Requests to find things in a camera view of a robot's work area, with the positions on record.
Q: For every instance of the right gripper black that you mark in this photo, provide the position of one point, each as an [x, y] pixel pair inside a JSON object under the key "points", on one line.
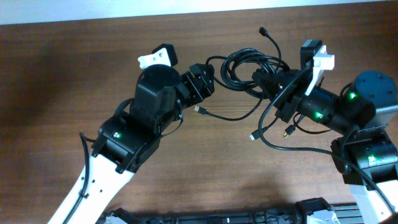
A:
{"points": [[290, 98]]}

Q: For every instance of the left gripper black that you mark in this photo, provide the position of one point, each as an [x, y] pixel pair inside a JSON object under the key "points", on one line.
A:
{"points": [[206, 87]]}

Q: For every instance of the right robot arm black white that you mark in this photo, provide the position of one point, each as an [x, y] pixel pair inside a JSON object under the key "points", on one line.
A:
{"points": [[364, 155]]}

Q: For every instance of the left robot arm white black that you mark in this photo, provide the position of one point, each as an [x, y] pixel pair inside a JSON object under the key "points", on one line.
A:
{"points": [[133, 133]]}

